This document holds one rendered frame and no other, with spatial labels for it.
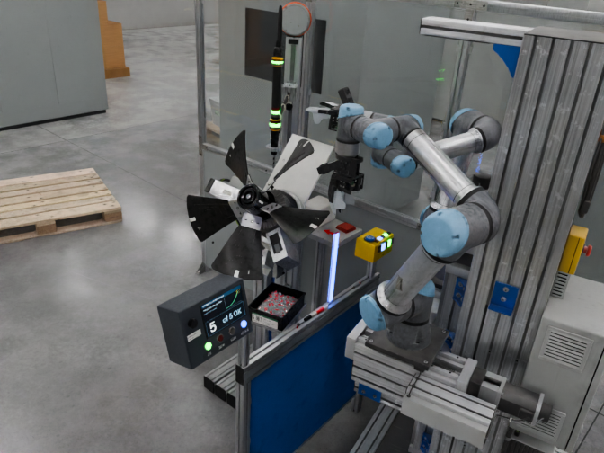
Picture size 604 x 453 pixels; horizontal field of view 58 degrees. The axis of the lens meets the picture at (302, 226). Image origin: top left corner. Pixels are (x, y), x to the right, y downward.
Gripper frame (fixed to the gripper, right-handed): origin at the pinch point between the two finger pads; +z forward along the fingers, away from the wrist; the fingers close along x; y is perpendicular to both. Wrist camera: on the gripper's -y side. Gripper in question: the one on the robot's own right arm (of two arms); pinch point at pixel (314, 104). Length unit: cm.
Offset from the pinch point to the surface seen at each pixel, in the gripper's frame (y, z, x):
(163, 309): 44, -1, -87
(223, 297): 44, -11, -73
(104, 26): 84, 661, 499
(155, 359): 167, 90, -2
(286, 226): 49, 4, -10
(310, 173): 42, 16, 33
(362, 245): 61, -21, 15
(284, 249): 64, 7, -4
